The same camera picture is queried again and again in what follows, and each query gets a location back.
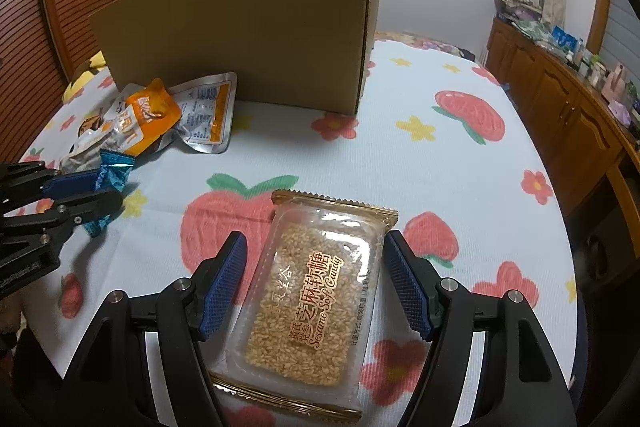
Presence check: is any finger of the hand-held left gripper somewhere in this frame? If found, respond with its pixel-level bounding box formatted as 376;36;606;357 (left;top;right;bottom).
0;187;126;260
0;161;104;219

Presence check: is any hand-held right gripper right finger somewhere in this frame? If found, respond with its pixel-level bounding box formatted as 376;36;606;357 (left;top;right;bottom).
382;230;577;427

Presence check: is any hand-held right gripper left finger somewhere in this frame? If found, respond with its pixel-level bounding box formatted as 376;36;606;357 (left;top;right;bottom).
50;231;249;427

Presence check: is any blue candy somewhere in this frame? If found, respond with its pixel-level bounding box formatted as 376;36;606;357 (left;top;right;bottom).
82;150;136;238

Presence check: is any clear sesame candy packet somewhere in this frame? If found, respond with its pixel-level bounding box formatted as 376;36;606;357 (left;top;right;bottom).
209;189;399;423

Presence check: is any brown cardboard box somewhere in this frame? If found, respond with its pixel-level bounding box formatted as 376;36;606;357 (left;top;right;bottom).
89;0;385;116

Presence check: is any white snack packet brown print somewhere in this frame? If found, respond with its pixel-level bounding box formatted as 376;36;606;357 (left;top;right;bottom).
60;106;132;174

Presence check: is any yellow striped plush toy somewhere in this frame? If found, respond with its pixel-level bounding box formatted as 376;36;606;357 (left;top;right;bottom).
62;51;111;102

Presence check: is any silver snack packet orange edge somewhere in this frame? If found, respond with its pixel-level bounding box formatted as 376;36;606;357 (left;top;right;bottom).
172;73;238;155

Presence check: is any wooden sideboard cabinet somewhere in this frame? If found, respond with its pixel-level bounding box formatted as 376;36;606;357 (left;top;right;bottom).
486;17;640;258

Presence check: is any pink small bag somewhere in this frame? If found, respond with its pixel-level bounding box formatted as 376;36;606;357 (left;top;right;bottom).
602;64;627;101

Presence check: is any pile of folded cloths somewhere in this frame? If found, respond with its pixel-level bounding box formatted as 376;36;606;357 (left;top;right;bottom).
494;0;547;38

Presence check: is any blue printed box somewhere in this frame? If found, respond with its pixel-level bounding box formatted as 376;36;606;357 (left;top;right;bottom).
551;27;586;54

